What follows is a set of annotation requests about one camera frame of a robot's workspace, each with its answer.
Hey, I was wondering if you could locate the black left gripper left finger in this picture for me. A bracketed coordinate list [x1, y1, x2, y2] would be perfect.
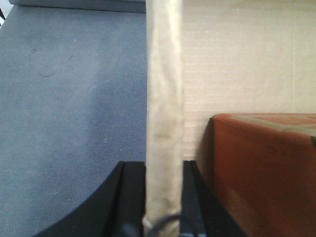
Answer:
[38, 161, 146, 237]

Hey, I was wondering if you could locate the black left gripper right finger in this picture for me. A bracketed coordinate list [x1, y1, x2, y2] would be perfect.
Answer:
[179, 161, 245, 237]

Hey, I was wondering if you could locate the large brown cardboard box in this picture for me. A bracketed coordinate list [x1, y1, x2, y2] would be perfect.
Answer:
[142, 0, 316, 237]

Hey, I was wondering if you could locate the red-brown small box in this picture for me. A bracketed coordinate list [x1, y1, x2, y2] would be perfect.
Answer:
[204, 113, 316, 237]

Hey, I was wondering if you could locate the blue-grey table mat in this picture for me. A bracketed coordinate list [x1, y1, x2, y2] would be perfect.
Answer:
[0, 5, 147, 237]

